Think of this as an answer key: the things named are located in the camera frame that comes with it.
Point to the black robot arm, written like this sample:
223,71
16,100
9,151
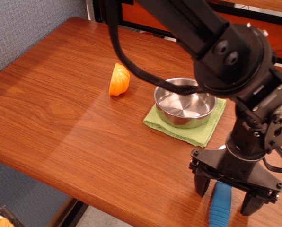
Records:
233,61

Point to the blue handled metal spoon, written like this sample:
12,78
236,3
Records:
220,209

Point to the orange object at floor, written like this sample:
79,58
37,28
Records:
4,222

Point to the small steel saucepan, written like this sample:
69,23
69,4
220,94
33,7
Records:
184,112

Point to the green folded cloth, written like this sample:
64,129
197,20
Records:
199,136

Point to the orange panel black frame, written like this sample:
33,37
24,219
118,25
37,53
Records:
132,14

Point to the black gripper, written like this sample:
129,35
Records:
261,187

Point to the orange plastic half fruit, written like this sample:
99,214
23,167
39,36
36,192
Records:
120,80

